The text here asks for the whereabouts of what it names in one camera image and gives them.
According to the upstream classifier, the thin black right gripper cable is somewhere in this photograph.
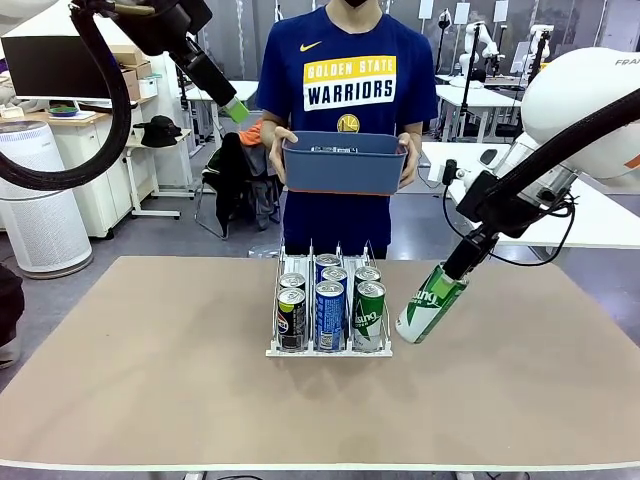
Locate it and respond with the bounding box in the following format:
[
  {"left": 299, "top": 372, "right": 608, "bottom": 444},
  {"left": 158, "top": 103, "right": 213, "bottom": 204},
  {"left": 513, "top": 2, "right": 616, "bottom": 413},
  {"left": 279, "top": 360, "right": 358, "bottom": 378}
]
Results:
[{"left": 442, "top": 184, "right": 576, "bottom": 264}]

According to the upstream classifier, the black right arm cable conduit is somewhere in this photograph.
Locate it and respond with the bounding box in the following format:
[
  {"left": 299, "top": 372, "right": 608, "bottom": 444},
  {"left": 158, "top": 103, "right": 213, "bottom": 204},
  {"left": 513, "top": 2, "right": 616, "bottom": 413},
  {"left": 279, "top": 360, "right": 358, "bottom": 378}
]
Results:
[{"left": 487, "top": 87, "right": 640, "bottom": 211}]

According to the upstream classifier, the black jacket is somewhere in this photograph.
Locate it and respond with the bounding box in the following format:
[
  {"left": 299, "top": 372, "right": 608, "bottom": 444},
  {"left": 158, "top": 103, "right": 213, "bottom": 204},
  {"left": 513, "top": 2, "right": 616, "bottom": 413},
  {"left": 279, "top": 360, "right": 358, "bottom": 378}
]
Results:
[{"left": 202, "top": 130, "right": 286, "bottom": 240}]

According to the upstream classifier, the grey garment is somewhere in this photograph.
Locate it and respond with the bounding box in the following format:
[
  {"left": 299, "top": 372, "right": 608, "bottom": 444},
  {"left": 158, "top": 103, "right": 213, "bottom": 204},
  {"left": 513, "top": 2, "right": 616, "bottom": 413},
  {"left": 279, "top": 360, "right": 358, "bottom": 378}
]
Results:
[{"left": 244, "top": 144, "right": 274, "bottom": 177}]

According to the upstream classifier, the blue-grey plastic bin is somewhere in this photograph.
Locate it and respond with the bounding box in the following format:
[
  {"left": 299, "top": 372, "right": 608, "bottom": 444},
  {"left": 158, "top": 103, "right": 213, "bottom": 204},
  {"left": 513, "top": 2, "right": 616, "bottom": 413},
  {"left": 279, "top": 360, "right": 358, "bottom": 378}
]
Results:
[{"left": 281, "top": 130, "right": 409, "bottom": 196}]

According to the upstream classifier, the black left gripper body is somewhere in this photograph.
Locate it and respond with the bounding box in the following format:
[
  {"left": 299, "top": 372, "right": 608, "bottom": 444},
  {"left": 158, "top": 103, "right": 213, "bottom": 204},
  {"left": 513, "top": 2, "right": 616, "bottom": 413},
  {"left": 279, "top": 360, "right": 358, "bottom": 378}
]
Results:
[{"left": 172, "top": 35, "right": 237, "bottom": 107}]

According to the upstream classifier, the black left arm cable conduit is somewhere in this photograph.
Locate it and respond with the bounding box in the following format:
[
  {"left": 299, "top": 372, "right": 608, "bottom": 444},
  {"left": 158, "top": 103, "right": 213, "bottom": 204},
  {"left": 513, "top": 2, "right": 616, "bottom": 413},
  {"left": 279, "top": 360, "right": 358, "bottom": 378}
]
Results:
[{"left": 0, "top": 0, "right": 134, "bottom": 192}]

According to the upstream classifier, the black left wrist mount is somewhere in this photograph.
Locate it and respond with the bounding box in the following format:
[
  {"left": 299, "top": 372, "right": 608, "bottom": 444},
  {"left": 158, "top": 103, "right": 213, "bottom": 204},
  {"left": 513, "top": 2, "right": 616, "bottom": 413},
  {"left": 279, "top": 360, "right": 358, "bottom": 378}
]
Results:
[{"left": 115, "top": 0, "right": 214, "bottom": 57}]

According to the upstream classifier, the person's right forearm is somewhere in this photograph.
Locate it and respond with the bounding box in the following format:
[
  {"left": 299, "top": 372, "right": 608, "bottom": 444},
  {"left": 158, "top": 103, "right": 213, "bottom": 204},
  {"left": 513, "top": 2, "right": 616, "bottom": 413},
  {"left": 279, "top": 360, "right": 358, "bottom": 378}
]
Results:
[{"left": 261, "top": 110, "right": 292, "bottom": 136}]

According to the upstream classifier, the white background desk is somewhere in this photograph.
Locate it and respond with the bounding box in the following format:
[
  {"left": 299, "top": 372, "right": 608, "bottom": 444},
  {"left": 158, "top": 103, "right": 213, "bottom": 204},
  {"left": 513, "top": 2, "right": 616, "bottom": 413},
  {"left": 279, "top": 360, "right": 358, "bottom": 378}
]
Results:
[
  {"left": 182, "top": 79, "right": 261, "bottom": 146},
  {"left": 434, "top": 83, "right": 524, "bottom": 144}
]

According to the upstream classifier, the orange jacket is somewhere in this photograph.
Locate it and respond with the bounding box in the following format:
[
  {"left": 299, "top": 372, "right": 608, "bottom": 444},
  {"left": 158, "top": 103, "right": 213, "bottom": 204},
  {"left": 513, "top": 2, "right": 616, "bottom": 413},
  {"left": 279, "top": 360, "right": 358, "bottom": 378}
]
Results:
[{"left": 238, "top": 119, "right": 266, "bottom": 150}]

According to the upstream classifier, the person's left hand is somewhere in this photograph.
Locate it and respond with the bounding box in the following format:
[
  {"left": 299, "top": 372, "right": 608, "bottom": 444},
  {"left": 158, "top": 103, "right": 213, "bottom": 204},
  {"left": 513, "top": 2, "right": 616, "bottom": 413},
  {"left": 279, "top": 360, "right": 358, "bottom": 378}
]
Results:
[{"left": 397, "top": 138, "right": 421, "bottom": 190}]

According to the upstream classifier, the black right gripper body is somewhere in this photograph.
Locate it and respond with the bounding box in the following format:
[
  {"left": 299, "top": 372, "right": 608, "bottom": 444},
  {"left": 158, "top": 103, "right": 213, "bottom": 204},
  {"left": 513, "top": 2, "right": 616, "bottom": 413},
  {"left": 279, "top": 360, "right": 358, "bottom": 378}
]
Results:
[{"left": 442, "top": 224, "right": 500, "bottom": 279}]

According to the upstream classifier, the person in blue Warriors shirt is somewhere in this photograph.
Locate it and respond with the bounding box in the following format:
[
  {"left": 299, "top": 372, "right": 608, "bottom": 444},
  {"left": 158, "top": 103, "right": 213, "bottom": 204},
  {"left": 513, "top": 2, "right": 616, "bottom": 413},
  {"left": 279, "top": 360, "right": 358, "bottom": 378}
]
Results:
[{"left": 255, "top": 0, "right": 435, "bottom": 260}]

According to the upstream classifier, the person's right hand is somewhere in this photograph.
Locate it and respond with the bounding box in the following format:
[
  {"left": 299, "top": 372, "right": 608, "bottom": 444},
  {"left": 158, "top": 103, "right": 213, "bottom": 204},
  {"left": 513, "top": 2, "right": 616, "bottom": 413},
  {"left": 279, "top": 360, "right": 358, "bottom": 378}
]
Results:
[{"left": 268, "top": 127, "right": 300, "bottom": 183}]

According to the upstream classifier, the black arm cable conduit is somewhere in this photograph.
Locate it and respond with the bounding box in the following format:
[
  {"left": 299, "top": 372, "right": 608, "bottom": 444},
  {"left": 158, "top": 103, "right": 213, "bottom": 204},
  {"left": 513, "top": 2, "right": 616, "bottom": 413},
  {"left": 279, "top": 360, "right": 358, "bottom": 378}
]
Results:
[
  {"left": 487, "top": 87, "right": 640, "bottom": 211},
  {"left": 0, "top": 0, "right": 134, "bottom": 192}
]

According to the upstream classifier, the white cabinet desk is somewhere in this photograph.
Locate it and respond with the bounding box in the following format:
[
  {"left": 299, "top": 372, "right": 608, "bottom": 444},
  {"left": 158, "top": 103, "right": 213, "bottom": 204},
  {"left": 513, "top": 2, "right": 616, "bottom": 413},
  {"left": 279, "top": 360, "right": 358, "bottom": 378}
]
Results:
[{"left": 47, "top": 94, "right": 156, "bottom": 239}]

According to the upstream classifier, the person's left forearm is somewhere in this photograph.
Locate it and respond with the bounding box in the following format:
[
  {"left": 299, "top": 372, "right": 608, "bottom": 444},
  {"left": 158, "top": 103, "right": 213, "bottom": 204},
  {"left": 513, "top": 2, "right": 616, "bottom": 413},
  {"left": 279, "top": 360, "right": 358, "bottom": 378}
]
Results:
[{"left": 405, "top": 118, "right": 424, "bottom": 151}]

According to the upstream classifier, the white air purifier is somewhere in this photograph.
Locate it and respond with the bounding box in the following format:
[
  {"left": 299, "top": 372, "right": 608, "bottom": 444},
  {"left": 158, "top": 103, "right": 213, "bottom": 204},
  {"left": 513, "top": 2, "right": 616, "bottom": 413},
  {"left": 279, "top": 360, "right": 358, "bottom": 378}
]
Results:
[{"left": 0, "top": 119, "right": 95, "bottom": 280}]

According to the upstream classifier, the white side table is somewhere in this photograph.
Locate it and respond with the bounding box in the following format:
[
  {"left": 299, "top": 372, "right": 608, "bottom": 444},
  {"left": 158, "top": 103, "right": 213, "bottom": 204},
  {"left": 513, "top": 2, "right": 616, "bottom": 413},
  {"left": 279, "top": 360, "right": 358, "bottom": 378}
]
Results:
[{"left": 419, "top": 141, "right": 640, "bottom": 261}]

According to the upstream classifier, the white wire can dispenser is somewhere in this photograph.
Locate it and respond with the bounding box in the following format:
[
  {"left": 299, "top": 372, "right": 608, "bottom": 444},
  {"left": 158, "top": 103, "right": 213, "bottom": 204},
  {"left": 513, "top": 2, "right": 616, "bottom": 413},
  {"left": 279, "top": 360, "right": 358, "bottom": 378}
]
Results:
[{"left": 263, "top": 237, "right": 395, "bottom": 359}]

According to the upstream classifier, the black wrist mount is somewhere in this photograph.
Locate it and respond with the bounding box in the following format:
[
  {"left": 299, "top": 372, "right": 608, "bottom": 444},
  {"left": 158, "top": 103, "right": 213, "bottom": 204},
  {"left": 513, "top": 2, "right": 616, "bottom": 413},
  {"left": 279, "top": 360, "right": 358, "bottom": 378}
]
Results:
[
  {"left": 115, "top": 0, "right": 214, "bottom": 57},
  {"left": 457, "top": 170, "right": 526, "bottom": 237}
]

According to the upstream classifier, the black right wrist mount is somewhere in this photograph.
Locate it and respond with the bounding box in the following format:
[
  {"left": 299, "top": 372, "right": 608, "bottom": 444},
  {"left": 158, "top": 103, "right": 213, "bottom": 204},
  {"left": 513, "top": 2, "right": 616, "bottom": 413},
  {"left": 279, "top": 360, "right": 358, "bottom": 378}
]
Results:
[{"left": 457, "top": 170, "right": 526, "bottom": 237}]

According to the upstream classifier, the black laptop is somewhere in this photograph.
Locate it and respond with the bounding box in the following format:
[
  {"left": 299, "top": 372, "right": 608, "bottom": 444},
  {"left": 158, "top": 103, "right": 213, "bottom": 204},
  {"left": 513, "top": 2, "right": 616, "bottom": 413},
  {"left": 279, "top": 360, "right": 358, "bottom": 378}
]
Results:
[{"left": 79, "top": 98, "right": 139, "bottom": 112}]

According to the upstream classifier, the metal frame chair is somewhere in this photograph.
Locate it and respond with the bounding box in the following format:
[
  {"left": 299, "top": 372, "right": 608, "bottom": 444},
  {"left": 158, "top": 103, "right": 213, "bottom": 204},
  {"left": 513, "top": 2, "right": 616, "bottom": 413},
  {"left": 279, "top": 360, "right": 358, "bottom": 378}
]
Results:
[{"left": 193, "top": 130, "right": 286, "bottom": 240}]

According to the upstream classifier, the small white rolling table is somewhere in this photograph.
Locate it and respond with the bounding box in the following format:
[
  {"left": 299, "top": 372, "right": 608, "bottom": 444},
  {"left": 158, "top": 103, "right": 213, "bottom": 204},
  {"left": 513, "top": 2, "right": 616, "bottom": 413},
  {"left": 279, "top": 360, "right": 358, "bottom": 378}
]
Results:
[{"left": 118, "top": 127, "right": 196, "bottom": 219}]

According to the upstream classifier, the black hat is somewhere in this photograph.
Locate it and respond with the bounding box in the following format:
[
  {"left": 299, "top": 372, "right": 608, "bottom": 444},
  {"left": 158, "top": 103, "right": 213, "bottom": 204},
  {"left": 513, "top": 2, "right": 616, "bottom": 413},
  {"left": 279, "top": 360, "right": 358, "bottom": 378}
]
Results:
[{"left": 132, "top": 114, "right": 184, "bottom": 148}]

